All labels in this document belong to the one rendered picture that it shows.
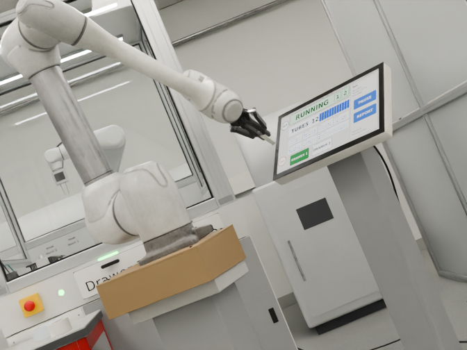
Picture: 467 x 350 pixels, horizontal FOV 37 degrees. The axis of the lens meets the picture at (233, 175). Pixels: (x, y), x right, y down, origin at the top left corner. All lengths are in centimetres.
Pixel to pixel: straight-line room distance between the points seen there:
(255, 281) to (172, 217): 88
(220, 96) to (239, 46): 400
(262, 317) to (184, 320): 86
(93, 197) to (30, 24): 54
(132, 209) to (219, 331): 42
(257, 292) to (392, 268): 54
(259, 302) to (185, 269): 97
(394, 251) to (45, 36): 141
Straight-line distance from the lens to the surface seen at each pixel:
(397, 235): 258
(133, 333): 276
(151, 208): 196
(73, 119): 217
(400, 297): 264
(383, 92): 247
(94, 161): 215
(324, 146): 253
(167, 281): 187
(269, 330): 279
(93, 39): 214
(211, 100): 214
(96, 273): 273
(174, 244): 196
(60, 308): 277
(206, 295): 188
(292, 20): 622
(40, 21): 209
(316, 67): 614
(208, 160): 277
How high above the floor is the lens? 90
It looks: 3 degrees up
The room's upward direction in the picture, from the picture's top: 23 degrees counter-clockwise
